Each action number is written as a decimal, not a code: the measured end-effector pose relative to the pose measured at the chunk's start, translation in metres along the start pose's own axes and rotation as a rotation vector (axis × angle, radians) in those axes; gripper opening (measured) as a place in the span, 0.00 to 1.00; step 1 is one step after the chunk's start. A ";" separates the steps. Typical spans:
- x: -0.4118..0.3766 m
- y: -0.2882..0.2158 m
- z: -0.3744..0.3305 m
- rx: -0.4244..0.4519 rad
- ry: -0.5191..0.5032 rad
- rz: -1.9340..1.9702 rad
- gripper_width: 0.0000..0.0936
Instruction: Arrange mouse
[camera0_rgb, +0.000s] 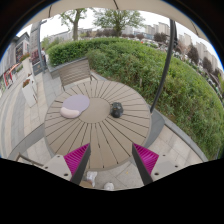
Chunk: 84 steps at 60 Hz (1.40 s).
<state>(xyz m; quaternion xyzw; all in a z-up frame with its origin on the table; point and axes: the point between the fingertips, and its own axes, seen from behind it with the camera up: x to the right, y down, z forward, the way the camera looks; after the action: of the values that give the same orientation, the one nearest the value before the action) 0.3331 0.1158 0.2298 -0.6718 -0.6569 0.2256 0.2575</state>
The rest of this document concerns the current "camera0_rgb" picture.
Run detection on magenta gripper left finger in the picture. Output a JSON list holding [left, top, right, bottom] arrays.
[[42, 143, 92, 186]]

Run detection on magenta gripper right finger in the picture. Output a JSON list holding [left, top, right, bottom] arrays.
[[131, 142, 183, 187]]

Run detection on lilac mouse pad wrist rest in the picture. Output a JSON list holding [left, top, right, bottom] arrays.
[[60, 94, 90, 118]]

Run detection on black computer mouse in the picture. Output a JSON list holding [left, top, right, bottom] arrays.
[[110, 102, 123, 118]]

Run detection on left white shoe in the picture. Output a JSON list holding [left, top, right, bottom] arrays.
[[87, 171, 97, 186]]

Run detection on white shoe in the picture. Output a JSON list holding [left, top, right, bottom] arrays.
[[104, 182, 114, 191], [87, 171, 97, 186]]

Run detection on round slatted wooden table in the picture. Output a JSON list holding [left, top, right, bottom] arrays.
[[44, 80, 151, 170]]

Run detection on right white shoe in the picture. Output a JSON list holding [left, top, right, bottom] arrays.
[[104, 182, 114, 191]]

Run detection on near chair armrest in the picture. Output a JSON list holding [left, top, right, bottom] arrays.
[[15, 153, 44, 167]]

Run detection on green hedge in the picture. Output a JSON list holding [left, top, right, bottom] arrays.
[[47, 38, 224, 159]]

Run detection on white planter box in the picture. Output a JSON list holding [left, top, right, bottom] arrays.
[[22, 75, 37, 107]]

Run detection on slatted outdoor chair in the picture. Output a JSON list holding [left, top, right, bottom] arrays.
[[58, 58, 94, 88]]

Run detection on dark umbrella pole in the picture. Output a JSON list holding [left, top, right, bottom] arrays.
[[150, 19, 177, 114]]

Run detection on grey street pole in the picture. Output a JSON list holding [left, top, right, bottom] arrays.
[[37, 20, 47, 74]]

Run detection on large tree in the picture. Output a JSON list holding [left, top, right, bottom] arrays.
[[93, 9, 145, 37]]

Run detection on beige parasol canopy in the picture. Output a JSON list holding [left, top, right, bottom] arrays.
[[20, 0, 210, 44]]

